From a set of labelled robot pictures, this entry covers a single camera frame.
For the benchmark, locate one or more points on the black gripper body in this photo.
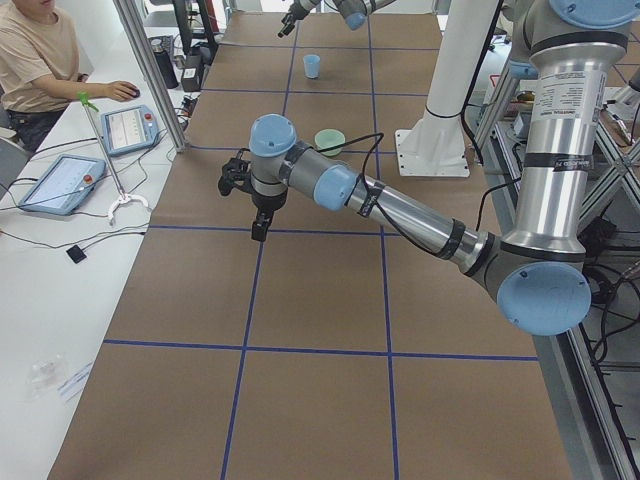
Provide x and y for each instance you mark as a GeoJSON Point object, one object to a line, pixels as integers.
{"type": "Point", "coordinates": [298, 11]}
{"type": "Point", "coordinates": [264, 203]}

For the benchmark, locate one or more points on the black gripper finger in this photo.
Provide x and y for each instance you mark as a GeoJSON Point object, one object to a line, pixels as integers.
{"type": "Point", "coordinates": [288, 25]}
{"type": "Point", "coordinates": [261, 224]}

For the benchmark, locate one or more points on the light blue plastic cup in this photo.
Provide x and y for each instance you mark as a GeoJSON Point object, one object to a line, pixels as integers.
{"type": "Point", "coordinates": [311, 64]}

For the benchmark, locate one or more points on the light green bowl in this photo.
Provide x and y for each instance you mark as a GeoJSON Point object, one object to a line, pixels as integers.
{"type": "Point", "coordinates": [329, 141]}

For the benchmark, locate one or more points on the black power adapter box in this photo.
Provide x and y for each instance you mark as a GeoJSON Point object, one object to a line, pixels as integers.
{"type": "Point", "coordinates": [192, 73]}

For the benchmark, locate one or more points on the black bottle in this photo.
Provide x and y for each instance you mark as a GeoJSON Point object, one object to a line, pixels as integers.
{"type": "Point", "coordinates": [164, 63]}

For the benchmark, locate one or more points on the teach pendant far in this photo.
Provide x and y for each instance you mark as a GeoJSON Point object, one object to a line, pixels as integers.
{"type": "Point", "coordinates": [129, 130]}

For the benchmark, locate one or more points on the teach pendant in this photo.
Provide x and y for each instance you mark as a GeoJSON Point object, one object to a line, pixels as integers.
{"type": "Point", "coordinates": [64, 185]}
{"type": "Point", "coordinates": [129, 130]}

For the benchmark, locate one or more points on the small black square pad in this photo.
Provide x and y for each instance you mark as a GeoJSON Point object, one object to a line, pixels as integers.
{"type": "Point", "coordinates": [76, 254]}

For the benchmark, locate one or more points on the teach pendant near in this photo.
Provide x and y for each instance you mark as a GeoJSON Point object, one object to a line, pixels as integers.
{"type": "Point", "coordinates": [64, 185]}

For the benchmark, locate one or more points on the reacher grabber stick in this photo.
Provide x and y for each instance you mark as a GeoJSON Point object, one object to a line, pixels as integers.
{"type": "Point", "coordinates": [124, 197]}

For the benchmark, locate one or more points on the grey metal box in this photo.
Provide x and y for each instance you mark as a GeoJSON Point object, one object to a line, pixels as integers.
{"type": "Point", "coordinates": [521, 124]}

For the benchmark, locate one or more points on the person in beige shirt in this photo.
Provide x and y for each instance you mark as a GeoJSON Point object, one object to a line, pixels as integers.
{"type": "Point", "coordinates": [40, 73]}

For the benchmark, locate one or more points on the clear plastic bag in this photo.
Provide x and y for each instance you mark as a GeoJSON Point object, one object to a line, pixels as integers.
{"type": "Point", "coordinates": [45, 375]}

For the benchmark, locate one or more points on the aluminium frame post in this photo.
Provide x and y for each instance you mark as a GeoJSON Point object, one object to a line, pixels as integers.
{"type": "Point", "coordinates": [136, 34]}

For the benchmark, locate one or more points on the white camera pedestal column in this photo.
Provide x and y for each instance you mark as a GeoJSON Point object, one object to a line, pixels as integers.
{"type": "Point", "coordinates": [435, 146]}

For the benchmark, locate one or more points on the aluminium frame rack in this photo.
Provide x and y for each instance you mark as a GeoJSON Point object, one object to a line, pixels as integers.
{"type": "Point", "coordinates": [592, 371]}

